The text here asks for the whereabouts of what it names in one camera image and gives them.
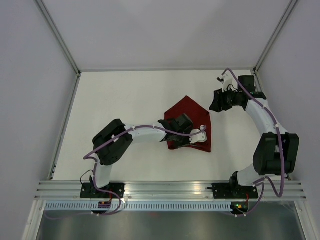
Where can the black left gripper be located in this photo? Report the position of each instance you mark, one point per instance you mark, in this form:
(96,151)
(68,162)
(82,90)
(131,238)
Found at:
(186,143)

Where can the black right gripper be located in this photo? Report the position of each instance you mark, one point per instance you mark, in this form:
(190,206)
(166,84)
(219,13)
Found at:
(218,101)

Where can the dark red cloth napkin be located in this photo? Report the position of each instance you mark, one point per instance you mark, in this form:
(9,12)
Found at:
(198,115)

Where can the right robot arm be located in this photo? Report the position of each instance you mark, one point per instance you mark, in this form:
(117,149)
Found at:
(277,150)

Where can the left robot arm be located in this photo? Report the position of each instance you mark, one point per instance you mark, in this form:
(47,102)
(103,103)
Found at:
(111,143)

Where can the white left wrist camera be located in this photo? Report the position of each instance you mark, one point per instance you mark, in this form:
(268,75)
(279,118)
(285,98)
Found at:
(198,135)

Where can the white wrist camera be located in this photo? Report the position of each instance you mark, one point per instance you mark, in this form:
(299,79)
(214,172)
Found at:
(198,135)
(227,82)

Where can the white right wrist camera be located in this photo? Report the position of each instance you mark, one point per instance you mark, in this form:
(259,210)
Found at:
(227,82)

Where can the aluminium frame back rail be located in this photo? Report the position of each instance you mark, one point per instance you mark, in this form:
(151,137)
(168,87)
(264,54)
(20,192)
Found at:
(166,69)

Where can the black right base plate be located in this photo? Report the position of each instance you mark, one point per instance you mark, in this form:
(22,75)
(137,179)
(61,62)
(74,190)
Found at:
(223,190)

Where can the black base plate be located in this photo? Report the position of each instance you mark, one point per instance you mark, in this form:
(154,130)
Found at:
(223,190)
(88,191)

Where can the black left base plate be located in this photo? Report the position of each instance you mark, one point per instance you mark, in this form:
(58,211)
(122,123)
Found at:
(88,191)

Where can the aluminium frame right post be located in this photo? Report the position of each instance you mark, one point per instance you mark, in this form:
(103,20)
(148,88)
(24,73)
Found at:
(275,34)

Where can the aluminium frame post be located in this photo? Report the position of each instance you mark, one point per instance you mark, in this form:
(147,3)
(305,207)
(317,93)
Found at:
(57,35)
(275,34)

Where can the aluminium frame left side rail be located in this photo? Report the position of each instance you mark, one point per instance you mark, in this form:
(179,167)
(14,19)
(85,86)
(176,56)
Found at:
(65,120)

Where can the aluminium front mounting rail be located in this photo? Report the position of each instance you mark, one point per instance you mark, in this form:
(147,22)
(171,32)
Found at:
(165,191)

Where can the white slotted cable duct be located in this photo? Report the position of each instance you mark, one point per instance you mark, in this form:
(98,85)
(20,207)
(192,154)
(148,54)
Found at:
(152,206)

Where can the aluminium frame left post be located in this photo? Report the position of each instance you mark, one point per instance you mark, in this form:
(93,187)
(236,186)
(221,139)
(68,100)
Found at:
(57,35)

